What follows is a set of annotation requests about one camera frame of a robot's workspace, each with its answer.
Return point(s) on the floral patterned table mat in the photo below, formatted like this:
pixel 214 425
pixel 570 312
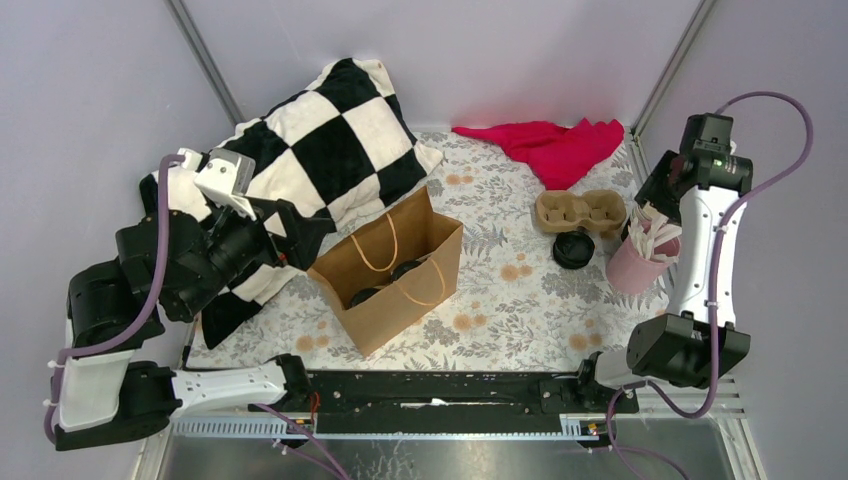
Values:
pixel 514 309

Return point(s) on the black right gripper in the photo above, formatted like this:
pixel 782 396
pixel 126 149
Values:
pixel 651 190

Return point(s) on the black white checkered blanket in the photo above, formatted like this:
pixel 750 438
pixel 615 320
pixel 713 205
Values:
pixel 338 150

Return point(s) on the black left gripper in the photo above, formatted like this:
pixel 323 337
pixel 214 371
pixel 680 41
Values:
pixel 309 233

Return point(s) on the black paper coffee cup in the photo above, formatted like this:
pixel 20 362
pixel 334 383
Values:
pixel 403 268

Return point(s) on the pink straw holder cup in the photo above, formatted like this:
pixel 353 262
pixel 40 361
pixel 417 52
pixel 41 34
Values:
pixel 629 271

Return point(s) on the red cloth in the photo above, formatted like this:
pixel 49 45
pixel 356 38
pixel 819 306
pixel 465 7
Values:
pixel 558 156

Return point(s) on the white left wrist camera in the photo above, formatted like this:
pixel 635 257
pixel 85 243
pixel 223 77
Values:
pixel 223 181

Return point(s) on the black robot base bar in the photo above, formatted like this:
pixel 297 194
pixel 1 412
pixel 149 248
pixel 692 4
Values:
pixel 441 405

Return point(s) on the brown paper bag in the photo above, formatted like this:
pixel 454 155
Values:
pixel 410 230

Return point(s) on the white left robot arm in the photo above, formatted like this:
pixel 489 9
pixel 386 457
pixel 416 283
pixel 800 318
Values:
pixel 169 266

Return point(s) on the brown cardboard cup carrier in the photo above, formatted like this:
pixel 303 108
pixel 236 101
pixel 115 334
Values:
pixel 599 211

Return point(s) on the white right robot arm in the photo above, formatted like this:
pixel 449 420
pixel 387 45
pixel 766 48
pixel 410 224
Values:
pixel 695 342

